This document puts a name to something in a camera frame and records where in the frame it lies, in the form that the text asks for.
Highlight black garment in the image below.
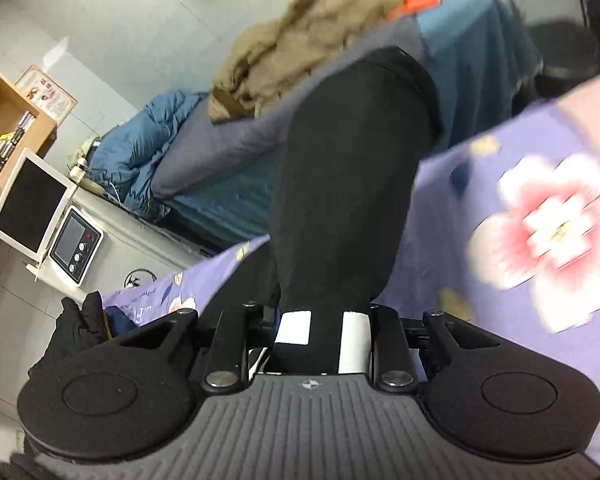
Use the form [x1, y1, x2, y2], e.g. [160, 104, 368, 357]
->
[199, 45, 443, 376]

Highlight black round stool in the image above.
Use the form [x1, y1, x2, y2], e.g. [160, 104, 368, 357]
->
[524, 20, 600, 102]

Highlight blue skirted bed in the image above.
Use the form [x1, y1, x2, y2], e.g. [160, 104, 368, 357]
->
[150, 0, 541, 250]

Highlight white framed tablet screen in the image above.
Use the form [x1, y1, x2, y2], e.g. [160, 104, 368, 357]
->
[0, 148, 76, 263]

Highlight wooden shelf unit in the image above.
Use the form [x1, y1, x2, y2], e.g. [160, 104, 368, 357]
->
[0, 72, 57, 195]

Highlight grey blanket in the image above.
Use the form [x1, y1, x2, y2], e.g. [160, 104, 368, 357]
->
[150, 16, 425, 200]

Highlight tan jacket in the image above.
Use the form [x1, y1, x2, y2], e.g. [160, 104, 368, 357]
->
[208, 0, 404, 124]

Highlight purple floral bed sheet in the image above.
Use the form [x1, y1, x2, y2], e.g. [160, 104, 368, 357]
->
[101, 64, 600, 470]

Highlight white control panel device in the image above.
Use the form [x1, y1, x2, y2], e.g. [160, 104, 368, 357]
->
[50, 206, 104, 286]

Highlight framed wall poster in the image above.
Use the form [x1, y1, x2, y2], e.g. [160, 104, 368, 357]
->
[15, 65, 78, 126]

